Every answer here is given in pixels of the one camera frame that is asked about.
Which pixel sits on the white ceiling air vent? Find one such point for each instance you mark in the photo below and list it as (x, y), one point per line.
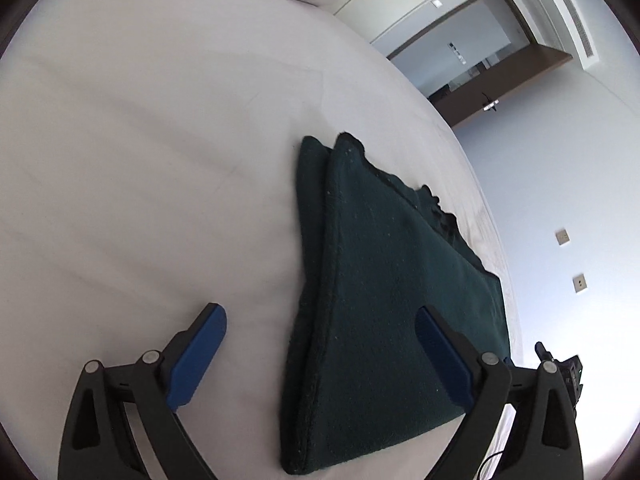
(572, 15)

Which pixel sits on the bed with beige sheet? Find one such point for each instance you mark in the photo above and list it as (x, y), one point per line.
(150, 160)

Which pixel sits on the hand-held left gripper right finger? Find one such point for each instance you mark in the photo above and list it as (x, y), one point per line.
(445, 360)

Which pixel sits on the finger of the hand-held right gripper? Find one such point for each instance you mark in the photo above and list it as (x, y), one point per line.
(544, 353)

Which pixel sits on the beige wall plate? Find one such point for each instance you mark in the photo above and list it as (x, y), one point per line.
(563, 237)
(579, 282)

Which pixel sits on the wall switch panel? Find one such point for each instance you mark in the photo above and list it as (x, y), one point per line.
(457, 52)

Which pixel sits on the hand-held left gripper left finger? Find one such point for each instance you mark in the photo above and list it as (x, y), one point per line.
(195, 360)

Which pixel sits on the dark green sweater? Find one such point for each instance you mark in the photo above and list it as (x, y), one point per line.
(380, 310)

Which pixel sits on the brown wooden door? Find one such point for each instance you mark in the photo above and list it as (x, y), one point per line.
(520, 75)

